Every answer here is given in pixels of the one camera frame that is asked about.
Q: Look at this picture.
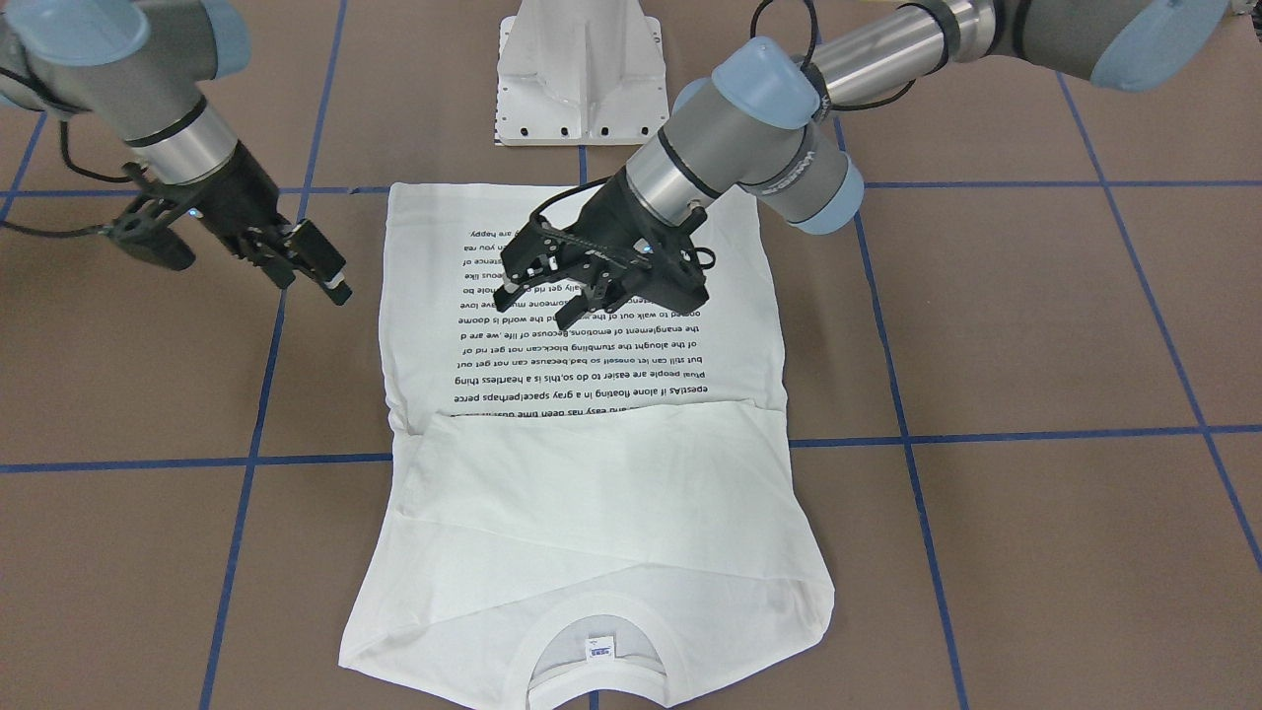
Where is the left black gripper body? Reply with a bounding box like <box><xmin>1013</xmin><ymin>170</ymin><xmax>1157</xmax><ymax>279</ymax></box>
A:
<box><xmin>501</xmin><ymin>172</ymin><xmax>711</xmax><ymax>314</ymax></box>

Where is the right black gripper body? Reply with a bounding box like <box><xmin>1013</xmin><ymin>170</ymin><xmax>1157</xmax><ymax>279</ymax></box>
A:
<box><xmin>194</xmin><ymin>143</ymin><xmax>297</xmax><ymax>289</ymax></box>

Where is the white long-sleeve printed shirt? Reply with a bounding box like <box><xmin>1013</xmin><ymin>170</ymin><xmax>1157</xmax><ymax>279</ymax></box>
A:
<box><xmin>339</xmin><ymin>183</ymin><xmax>835</xmax><ymax>709</ymax></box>

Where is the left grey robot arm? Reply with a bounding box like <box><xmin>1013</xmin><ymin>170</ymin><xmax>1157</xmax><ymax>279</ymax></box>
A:
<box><xmin>493</xmin><ymin>1</ymin><xmax>1227</xmax><ymax>329</ymax></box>

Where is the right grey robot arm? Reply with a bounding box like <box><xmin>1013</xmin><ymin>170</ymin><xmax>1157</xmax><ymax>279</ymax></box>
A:
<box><xmin>3</xmin><ymin>1</ymin><xmax>352</xmax><ymax>305</ymax></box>

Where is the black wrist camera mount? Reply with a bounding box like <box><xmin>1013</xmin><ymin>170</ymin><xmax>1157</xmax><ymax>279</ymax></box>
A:
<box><xmin>103</xmin><ymin>161</ymin><xmax>201</xmax><ymax>271</ymax></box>

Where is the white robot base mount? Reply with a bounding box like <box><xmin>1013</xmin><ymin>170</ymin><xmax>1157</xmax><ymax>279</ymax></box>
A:
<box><xmin>493</xmin><ymin>1</ymin><xmax>668</xmax><ymax>148</ymax></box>

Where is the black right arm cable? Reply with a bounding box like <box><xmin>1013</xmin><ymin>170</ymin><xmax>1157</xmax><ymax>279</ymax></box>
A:
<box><xmin>0</xmin><ymin>119</ymin><xmax>149</xmax><ymax>241</ymax></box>

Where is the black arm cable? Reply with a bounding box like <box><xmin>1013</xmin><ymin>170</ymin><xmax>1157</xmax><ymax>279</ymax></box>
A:
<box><xmin>750</xmin><ymin>0</ymin><xmax>923</xmax><ymax>111</ymax></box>
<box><xmin>0</xmin><ymin>119</ymin><xmax>149</xmax><ymax>241</ymax></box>

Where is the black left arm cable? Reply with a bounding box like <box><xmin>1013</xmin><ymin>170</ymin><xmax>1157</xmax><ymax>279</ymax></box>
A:
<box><xmin>750</xmin><ymin>0</ymin><xmax>923</xmax><ymax>111</ymax></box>

